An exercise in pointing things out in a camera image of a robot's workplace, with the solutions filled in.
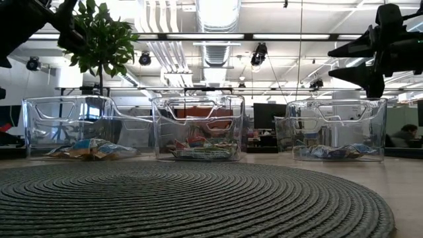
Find black horizontal rail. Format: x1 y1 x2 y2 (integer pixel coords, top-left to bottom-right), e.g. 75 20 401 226
54 85 423 94

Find green potted plant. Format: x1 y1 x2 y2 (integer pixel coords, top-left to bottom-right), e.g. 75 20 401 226
62 0 141 99

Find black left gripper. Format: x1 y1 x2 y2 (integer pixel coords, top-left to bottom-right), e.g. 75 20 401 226
0 0 87 69

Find dark office desk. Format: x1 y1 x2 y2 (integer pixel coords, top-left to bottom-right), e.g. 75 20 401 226
385 147 423 159

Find person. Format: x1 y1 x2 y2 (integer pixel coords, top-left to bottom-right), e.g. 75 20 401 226
389 124 422 149

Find round grey woven placemat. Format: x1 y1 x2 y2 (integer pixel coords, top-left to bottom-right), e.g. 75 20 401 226
0 161 397 238

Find clear plastic bin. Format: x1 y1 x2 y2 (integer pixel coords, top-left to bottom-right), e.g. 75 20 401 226
274 97 388 163
22 95 156 160
151 94 246 162

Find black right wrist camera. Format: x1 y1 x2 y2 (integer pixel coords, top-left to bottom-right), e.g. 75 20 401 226
375 3 404 34

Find white ceiling pipes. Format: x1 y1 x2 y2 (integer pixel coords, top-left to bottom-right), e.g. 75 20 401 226
137 0 194 87

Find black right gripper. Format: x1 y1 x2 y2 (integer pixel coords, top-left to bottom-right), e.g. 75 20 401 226
328 24 406 99

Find silver ventilation duct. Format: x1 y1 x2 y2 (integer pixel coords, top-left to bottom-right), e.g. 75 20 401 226
194 0 242 87

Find orange cabinet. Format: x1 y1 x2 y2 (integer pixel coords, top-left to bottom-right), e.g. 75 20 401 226
176 106 234 130

